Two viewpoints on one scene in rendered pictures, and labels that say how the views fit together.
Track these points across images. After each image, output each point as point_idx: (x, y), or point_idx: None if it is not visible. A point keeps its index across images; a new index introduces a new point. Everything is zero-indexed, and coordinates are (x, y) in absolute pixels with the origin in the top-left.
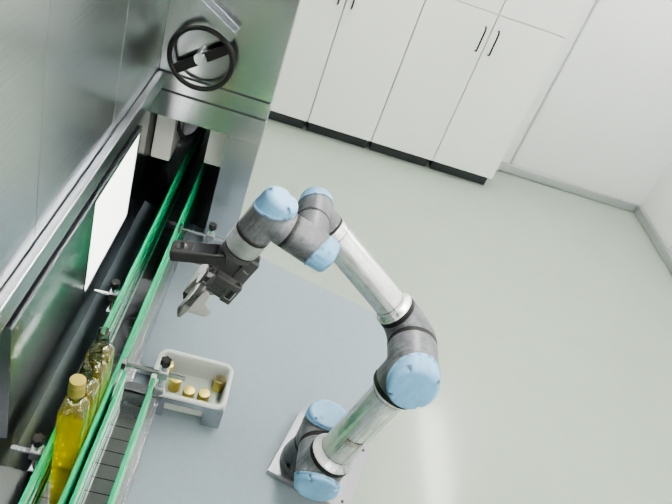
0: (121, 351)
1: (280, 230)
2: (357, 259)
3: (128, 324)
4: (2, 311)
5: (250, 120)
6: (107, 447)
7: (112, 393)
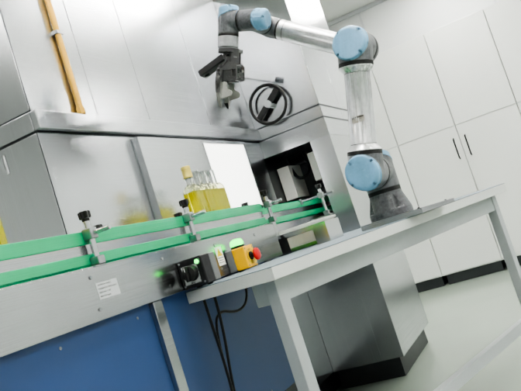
0: None
1: (230, 15)
2: (298, 27)
3: None
4: (125, 119)
5: (315, 122)
6: None
7: None
